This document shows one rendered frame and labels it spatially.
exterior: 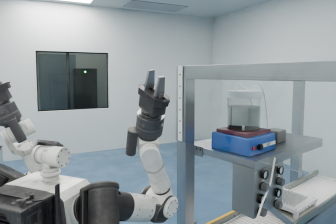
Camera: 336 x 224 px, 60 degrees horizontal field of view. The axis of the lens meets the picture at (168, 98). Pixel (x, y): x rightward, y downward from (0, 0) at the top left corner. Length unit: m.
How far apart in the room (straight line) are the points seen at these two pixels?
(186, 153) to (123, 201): 0.49
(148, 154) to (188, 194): 0.52
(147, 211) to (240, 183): 0.41
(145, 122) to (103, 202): 0.26
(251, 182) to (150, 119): 0.51
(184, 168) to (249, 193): 0.31
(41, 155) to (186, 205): 0.71
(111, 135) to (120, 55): 1.67
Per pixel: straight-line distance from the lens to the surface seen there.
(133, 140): 0.95
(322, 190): 2.28
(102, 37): 6.10
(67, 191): 0.97
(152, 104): 0.85
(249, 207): 1.26
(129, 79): 6.20
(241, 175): 1.24
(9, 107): 1.29
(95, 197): 0.91
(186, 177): 1.38
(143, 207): 1.02
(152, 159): 0.96
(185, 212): 1.44
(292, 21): 5.43
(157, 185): 1.07
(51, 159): 1.01
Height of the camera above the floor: 1.57
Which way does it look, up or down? 5 degrees down
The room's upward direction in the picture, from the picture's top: straight up
